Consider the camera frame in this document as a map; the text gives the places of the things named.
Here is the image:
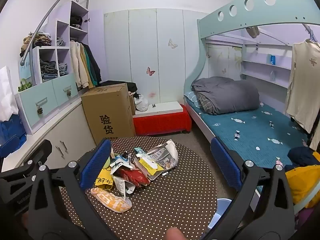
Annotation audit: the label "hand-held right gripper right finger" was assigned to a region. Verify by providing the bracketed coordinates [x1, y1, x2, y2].
[210, 137, 296, 240]

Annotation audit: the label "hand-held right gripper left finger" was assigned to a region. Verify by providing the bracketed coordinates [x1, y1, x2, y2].
[27, 138, 113, 240]

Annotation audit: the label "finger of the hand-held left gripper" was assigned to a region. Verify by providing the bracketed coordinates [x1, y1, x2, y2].
[24, 139, 53, 173]

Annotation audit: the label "yellow plastic packet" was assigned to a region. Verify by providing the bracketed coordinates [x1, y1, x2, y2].
[94, 169, 114, 192]

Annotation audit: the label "white teal packet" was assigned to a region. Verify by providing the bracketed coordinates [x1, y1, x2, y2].
[110, 154, 134, 174]

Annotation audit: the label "white paper receipt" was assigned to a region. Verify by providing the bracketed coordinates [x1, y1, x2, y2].
[112, 175, 135, 197]

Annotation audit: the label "orange white snack packet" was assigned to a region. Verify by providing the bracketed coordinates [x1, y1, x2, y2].
[90, 187, 132, 213]

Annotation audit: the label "red snack packet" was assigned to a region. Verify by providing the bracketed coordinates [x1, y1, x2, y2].
[117, 167, 150, 188]

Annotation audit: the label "light blue plastic bin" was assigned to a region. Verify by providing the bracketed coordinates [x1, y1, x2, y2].
[207, 198, 237, 230]

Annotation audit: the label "yellow white carton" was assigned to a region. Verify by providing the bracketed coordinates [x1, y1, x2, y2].
[135, 156, 165, 180]

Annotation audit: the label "person's right hand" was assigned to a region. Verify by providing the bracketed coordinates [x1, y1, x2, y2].
[166, 227, 185, 240]

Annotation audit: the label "white low cabinet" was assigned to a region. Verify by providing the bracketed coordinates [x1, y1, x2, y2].
[1, 102, 97, 173]

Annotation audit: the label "blue bag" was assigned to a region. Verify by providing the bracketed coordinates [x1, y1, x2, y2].
[0, 114, 27, 155]

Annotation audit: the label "teal bed mattress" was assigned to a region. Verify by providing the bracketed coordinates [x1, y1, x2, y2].
[186, 102, 310, 180]

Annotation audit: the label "cardboard box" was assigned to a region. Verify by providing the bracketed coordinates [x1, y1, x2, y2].
[80, 83, 137, 143]

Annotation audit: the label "green plant decoration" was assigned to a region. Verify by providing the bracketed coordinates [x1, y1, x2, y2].
[17, 78, 33, 92]

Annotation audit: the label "grey folded duvet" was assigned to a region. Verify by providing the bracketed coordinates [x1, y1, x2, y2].
[191, 77, 260, 115]

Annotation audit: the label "white paper bag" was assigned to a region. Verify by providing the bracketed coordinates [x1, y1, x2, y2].
[0, 66, 18, 122]

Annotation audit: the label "blue plaid pillow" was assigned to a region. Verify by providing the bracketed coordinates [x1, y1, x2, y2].
[184, 91, 202, 109]

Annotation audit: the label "red bench white top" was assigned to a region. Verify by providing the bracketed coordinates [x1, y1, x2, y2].
[132, 101, 192, 137]

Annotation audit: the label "navy clothing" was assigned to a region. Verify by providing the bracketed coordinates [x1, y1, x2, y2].
[285, 146, 320, 172]

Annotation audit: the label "black clothes heap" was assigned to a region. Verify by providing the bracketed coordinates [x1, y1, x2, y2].
[99, 80, 138, 94]

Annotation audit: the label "dark folded clothes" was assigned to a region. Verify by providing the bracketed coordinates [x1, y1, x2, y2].
[40, 59, 58, 82]

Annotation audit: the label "yellow cushion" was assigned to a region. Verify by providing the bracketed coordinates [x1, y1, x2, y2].
[285, 165, 320, 208]

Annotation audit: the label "cream hanging jacket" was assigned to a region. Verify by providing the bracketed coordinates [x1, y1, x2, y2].
[69, 41, 89, 88]

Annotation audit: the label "green hanging garment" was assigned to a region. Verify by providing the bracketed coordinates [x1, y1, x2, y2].
[84, 45, 97, 85]

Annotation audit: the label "black hanging coat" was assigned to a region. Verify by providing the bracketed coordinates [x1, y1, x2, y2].
[82, 42, 102, 84]

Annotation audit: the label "brown clothes pile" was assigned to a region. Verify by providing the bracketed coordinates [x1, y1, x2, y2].
[20, 31, 53, 55]

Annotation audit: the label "cream hanging shirt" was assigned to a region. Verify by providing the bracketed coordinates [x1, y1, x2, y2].
[286, 39, 320, 134]

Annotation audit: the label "lilac stair shelf cabinet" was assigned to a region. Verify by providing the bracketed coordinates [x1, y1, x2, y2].
[19, 0, 90, 85]

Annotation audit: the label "white wardrobe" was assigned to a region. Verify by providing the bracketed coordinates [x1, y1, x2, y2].
[104, 8, 209, 104]

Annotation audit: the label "grey metal handrail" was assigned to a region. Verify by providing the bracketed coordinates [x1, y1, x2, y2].
[20, 0, 92, 67]

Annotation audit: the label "black folded clothes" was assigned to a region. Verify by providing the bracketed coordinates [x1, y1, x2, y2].
[70, 15, 83, 29]

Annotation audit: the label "beige hanging pouch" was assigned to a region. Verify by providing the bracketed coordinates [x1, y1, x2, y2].
[245, 25, 261, 38]

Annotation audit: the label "clothes hanger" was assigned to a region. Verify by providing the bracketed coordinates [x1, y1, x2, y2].
[304, 24, 319, 43]

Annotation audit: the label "teal bunk bed frame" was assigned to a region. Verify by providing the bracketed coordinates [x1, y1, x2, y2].
[184, 0, 320, 215]

